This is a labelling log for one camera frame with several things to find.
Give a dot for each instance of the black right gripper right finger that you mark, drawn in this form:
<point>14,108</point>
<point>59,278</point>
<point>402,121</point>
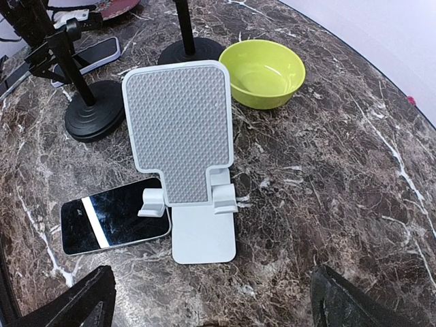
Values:
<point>337,302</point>

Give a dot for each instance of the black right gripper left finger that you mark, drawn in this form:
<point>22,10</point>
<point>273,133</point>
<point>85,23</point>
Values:
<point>90,302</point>

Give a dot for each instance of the black phone grey edge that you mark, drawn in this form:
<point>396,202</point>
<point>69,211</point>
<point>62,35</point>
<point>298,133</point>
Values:
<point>110,219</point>

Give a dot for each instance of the front black pole stand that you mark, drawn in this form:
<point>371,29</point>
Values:
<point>96,110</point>

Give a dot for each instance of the black pole stand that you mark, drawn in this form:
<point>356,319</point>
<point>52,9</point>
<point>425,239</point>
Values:
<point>190,48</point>
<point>96,110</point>

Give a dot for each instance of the white folding phone stand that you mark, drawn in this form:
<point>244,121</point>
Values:
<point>179,118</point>

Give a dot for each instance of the rear black pole stand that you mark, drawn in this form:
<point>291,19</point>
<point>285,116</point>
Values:
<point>190,48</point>

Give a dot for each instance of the green bowl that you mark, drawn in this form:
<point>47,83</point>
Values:
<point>264,75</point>

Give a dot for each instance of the red floral plate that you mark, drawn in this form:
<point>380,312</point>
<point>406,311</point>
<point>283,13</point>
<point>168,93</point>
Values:
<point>110,9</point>

